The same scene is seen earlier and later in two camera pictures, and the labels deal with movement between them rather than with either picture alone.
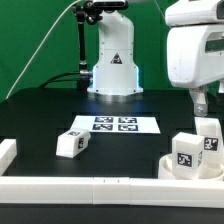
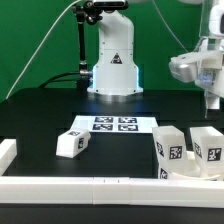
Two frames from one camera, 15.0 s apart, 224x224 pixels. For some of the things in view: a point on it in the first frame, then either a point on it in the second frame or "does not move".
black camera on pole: [107, 6] does not move
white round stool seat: [211, 166] -> [177, 176]
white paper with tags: [116, 123] does not move
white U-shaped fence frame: [94, 190] does not move
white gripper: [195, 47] -> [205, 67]
